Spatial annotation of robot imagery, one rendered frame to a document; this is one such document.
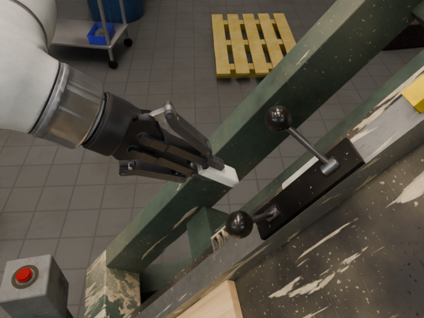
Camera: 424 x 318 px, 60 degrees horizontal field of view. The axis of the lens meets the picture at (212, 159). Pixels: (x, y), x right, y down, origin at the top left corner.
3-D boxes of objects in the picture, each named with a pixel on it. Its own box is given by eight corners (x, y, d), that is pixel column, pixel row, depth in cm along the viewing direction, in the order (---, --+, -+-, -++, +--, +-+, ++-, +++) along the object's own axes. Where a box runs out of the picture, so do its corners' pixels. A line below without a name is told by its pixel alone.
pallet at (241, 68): (211, 23, 409) (211, 12, 401) (286, 23, 409) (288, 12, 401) (211, 84, 323) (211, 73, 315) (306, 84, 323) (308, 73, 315)
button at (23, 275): (19, 272, 98) (16, 268, 96) (35, 269, 98) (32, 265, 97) (16, 286, 95) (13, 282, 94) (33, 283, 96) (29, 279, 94)
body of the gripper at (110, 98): (108, 75, 45) (170, 106, 50) (77, 122, 49) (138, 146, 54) (107, 112, 40) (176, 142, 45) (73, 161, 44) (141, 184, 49)
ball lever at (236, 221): (262, 209, 61) (215, 223, 50) (277, 195, 59) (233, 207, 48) (275, 228, 60) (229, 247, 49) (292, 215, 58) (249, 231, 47)
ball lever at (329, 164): (326, 173, 56) (260, 115, 54) (346, 157, 54) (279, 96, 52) (327, 185, 52) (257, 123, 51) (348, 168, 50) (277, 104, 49)
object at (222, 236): (221, 241, 74) (210, 238, 72) (244, 221, 70) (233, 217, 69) (226, 259, 71) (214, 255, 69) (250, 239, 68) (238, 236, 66)
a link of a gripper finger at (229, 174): (197, 156, 55) (200, 153, 55) (232, 171, 59) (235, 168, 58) (200, 171, 53) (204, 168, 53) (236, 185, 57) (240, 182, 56)
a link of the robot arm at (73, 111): (34, 101, 47) (79, 120, 50) (21, 150, 41) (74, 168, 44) (64, 47, 43) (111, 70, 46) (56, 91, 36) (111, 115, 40)
